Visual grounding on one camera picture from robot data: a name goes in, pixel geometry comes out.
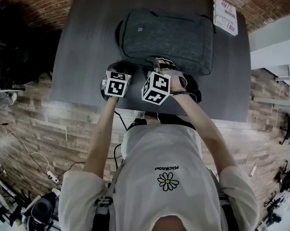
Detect person's left forearm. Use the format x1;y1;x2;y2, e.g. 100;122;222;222
83;96;119;178

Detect black round stool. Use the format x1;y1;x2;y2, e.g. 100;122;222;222
30;192;61;231

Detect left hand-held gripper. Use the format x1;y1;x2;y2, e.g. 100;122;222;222
101;61;132;98

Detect dark wrist bracelet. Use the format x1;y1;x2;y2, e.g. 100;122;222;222
171;90;199;98

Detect white printed flat box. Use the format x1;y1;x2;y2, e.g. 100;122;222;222
213;0;239;36

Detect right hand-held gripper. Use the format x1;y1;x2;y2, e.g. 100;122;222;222
141;57;185;105

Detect white flower print t-shirt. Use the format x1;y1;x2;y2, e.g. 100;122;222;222
59;124;260;231

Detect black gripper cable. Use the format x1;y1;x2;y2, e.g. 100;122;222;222
113;111;128;168

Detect person's right forearm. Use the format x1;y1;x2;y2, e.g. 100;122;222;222
170;77;238;178

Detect dark grey fabric backpack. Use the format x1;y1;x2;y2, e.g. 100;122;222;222
115;8;216;103

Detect person's black trousers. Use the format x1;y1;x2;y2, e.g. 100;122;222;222
126;113;196;132

